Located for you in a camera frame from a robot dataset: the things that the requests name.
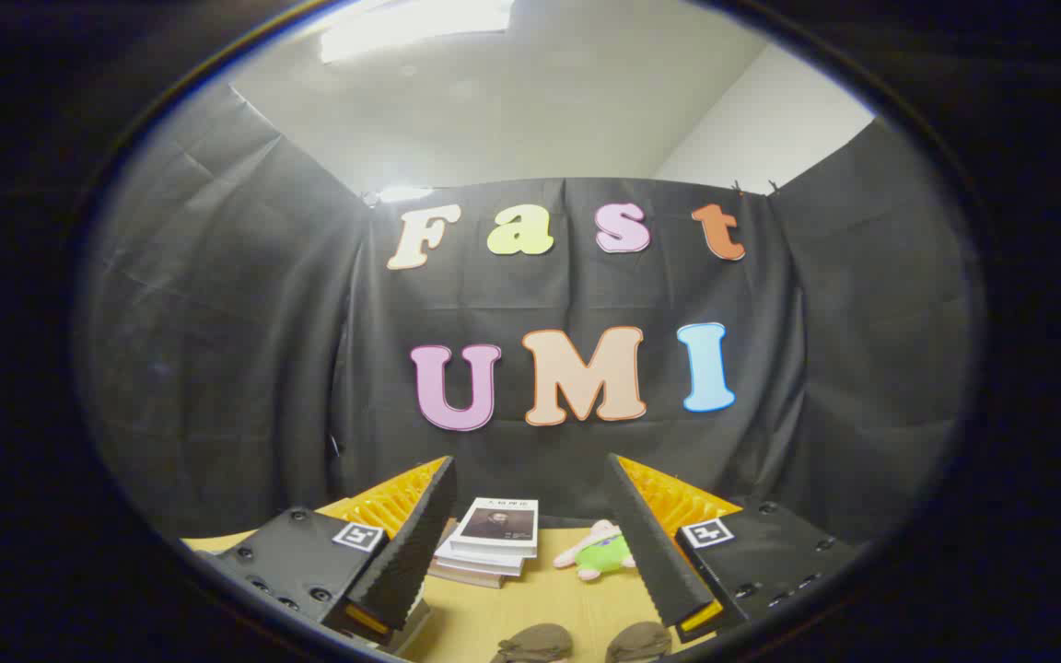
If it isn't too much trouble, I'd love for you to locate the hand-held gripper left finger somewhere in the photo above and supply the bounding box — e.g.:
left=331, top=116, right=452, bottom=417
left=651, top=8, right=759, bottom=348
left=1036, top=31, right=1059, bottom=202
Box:
left=182, top=456, right=458, bottom=646

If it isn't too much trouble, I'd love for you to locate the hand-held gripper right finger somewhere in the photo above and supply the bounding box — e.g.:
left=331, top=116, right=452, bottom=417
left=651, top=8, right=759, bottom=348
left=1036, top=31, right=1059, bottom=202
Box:
left=604, top=453, right=863, bottom=644

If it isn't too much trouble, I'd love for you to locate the brown fuzzy shoe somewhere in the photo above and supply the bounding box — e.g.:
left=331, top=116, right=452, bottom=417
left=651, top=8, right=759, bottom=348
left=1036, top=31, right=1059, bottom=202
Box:
left=492, top=623, right=574, bottom=663
left=606, top=622, right=673, bottom=663

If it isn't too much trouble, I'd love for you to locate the pink and green plush toy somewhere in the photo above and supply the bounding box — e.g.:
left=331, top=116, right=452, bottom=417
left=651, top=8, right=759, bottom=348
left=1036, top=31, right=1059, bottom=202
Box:
left=554, top=520, right=637, bottom=582

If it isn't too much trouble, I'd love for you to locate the brown-edged book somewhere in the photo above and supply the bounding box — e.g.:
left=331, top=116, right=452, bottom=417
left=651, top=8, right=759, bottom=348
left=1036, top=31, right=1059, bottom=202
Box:
left=429, top=557, right=506, bottom=589

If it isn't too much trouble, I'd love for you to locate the white book with portrait cover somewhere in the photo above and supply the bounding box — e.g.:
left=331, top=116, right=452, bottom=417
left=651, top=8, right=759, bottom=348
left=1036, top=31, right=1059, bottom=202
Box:
left=450, top=497, right=539, bottom=559

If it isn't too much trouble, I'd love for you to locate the black backdrop cloth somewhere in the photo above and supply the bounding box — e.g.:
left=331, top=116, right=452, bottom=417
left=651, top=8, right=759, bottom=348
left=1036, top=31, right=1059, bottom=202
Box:
left=79, top=83, right=974, bottom=544

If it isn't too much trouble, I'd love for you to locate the ceiling light panel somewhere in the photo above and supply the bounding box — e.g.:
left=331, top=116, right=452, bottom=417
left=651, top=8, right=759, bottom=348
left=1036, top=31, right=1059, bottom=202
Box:
left=319, top=0, right=515, bottom=64

